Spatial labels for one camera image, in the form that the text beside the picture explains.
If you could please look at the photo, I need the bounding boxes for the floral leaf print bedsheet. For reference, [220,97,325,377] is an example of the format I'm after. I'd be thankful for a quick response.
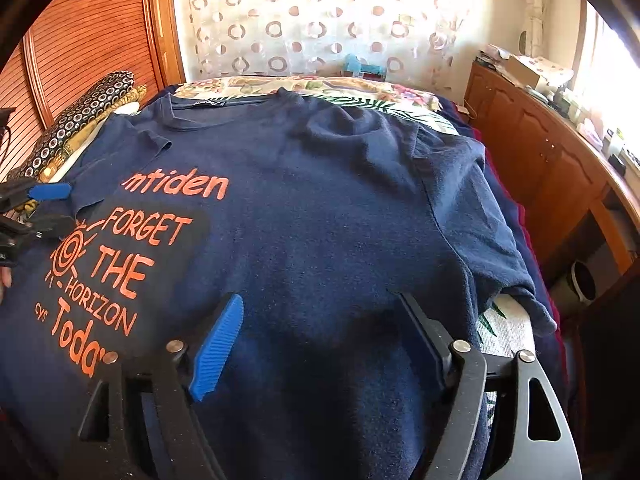
[172,74,538,411]

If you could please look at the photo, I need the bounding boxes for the dark circle pattern pillow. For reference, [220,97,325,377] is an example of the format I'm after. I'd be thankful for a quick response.
[10,71,138,183]

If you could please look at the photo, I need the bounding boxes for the white round appliance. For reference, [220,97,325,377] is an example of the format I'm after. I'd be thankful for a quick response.
[547,260,599,317]

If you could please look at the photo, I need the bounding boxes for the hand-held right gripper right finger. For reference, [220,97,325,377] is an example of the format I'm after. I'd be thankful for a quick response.
[397,291,585,480]

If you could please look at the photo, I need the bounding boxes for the teal plastic object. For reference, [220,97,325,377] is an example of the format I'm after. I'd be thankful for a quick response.
[342,54,389,80]

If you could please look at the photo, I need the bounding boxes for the wooden side cabinet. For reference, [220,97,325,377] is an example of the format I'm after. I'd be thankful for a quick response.
[462,60,640,277]

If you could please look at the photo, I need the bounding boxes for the yellow patterned pillow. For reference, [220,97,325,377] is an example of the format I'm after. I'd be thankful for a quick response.
[60,84,149,161]

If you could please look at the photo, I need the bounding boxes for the cardboard box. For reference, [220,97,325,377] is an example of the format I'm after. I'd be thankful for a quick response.
[505,55,547,91]

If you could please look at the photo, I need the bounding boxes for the wooden slatted wardrobe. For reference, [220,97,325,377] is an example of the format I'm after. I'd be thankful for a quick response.
[0,0,187,173]

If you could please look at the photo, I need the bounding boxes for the white circle pattern curtain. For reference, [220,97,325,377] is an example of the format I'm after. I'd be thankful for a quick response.
[172,0,531,86]

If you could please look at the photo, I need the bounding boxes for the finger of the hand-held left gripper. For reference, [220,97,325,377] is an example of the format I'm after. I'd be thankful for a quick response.
[0,180,72,207]
[0,214,77,243]

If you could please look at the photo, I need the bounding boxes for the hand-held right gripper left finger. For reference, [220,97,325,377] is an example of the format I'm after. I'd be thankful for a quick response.
[60,292,246,480]

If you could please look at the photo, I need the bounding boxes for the bright window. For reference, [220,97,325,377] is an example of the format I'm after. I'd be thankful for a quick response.
[575,0,640,128]

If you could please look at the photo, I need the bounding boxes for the pile of small household items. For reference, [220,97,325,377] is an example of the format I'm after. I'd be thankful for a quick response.
[475,42,640,177]

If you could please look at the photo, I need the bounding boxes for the navy blue printed t-shirt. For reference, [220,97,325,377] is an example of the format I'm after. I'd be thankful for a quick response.
[0,87,558,480]

